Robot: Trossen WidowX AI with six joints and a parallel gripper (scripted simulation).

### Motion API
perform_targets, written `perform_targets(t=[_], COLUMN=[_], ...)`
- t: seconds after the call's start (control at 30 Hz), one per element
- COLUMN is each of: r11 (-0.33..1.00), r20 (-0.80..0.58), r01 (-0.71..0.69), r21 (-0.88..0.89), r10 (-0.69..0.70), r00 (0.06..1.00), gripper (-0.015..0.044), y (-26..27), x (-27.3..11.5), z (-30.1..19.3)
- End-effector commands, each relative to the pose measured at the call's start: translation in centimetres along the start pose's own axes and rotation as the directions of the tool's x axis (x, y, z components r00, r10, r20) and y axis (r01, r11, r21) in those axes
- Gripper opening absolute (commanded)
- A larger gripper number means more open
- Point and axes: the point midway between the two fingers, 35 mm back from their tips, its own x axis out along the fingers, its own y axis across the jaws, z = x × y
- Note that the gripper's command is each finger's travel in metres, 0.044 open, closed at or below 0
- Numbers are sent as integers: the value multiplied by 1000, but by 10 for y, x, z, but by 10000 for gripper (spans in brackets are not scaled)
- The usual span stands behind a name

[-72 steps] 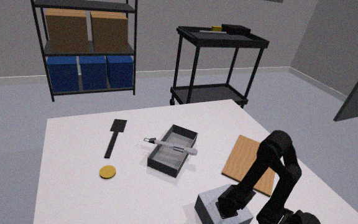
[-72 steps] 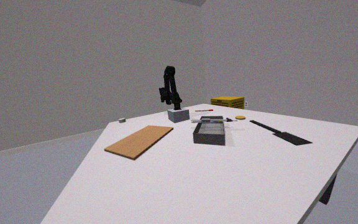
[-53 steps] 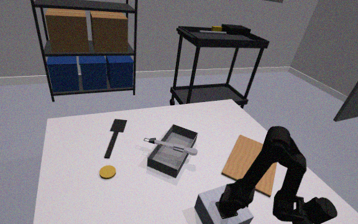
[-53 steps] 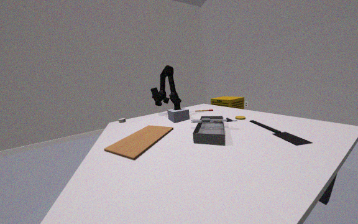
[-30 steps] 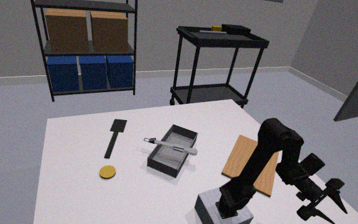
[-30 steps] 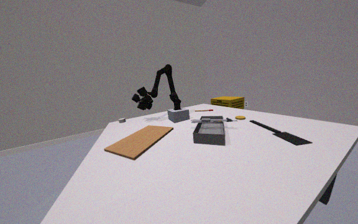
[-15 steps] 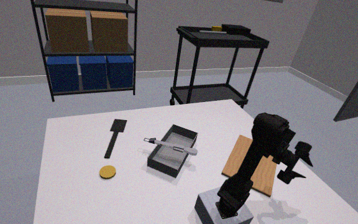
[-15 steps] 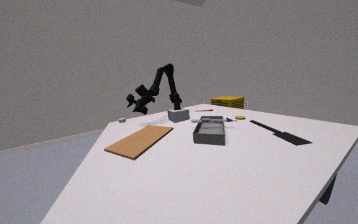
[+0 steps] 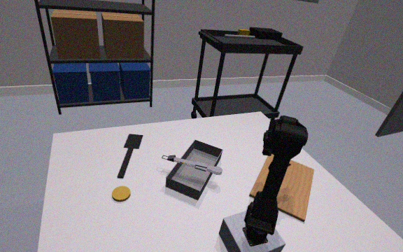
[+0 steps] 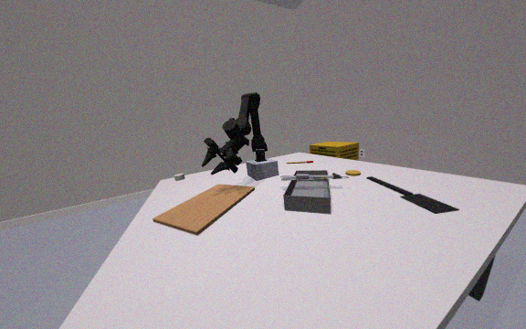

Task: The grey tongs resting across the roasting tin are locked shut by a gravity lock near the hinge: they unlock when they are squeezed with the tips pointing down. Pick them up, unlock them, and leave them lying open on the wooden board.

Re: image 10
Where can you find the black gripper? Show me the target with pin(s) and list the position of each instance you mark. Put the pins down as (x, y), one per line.
(213, 150)

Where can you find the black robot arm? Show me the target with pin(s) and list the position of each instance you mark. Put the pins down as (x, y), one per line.
(237, 129)

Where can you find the wooden board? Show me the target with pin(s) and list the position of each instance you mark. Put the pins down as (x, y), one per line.
(198, 213)

